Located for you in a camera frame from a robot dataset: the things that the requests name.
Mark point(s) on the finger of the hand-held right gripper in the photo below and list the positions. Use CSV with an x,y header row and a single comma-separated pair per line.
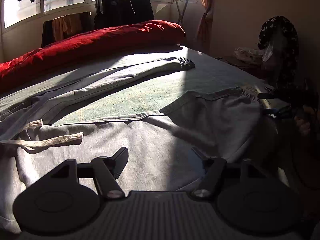
x,y
271,96
281,113

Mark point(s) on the person's right hand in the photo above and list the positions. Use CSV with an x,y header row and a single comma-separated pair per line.
x,y
303,126

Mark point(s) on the grey sweatpants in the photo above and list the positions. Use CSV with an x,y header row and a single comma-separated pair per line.
x,y
150,140

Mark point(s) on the metal clothes drying rack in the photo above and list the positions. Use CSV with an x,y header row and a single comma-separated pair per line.
x,y
182,10

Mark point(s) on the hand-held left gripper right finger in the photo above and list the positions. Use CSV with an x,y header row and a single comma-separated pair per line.
x,y
203,163

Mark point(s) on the dark star-print cloth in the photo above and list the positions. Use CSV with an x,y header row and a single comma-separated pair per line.
x,y
287,42

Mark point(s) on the orange patterned curtain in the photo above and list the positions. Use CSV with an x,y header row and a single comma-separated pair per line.
x,y
206,17

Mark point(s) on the bed with green plaid sheet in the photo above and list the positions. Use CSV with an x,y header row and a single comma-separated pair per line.
x,y
130,97

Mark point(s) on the dark hanging garment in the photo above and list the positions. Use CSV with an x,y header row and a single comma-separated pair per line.
x,y
47,33

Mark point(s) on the brown hanging garment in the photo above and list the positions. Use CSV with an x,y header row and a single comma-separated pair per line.
x,y
86,21

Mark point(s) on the plain black jacket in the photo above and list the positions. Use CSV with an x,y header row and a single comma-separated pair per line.
x,y
140,7

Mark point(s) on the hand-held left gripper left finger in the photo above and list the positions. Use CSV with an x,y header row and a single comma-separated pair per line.
x,y
121,156

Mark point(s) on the black jacket with round patch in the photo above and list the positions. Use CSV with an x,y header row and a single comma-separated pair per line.
x,y
110,10

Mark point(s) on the clear plastic bag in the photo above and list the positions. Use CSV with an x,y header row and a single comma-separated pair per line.
x,y
268,51

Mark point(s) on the bay window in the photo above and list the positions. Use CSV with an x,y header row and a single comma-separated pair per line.
x,y
22,10

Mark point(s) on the red quilt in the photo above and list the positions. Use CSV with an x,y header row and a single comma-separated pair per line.
x,y
87,45

